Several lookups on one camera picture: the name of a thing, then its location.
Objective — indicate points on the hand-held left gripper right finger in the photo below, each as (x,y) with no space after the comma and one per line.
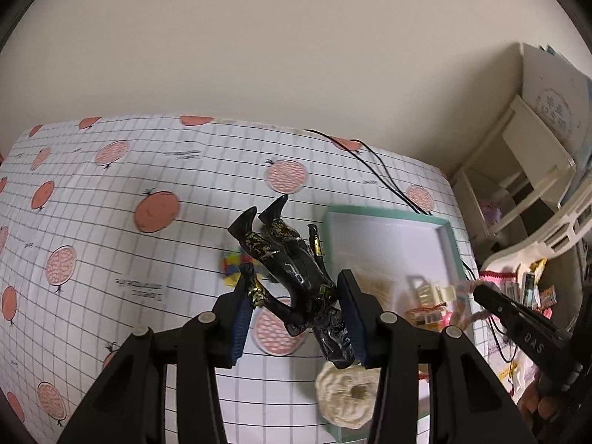
(354,319)

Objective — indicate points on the bag of cotton swabs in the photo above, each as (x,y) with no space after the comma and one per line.
(377,284)

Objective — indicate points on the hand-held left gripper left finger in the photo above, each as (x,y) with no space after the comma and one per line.
(240,328)

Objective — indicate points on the cream lace scrunchie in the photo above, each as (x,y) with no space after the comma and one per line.
(340,397)

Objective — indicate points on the white plastic basket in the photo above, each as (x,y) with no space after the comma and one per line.
(555,231)

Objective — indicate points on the teal shallow box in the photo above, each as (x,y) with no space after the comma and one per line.
(384,236)

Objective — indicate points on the grid tablecloth with fruit print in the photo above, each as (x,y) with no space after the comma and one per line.
(138,263)

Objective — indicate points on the assorted small packets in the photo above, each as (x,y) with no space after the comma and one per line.
(536,286)

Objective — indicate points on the white printed box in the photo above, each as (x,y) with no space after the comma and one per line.
(559,97)

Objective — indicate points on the black action figure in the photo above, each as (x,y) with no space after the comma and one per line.
(300,273)

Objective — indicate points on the colourful plastic toy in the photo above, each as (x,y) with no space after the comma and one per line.
(231,266)

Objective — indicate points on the pink knitted trim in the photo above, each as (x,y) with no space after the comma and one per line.
(497,277)

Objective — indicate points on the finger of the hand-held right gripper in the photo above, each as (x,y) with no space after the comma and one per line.
(527,333)

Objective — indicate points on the person's right hand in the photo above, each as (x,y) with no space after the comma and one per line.
(539,404)

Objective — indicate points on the white shelf unit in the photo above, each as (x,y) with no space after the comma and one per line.
(513,166)

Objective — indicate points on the cream hair clip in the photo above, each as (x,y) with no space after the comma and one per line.
(430,291)

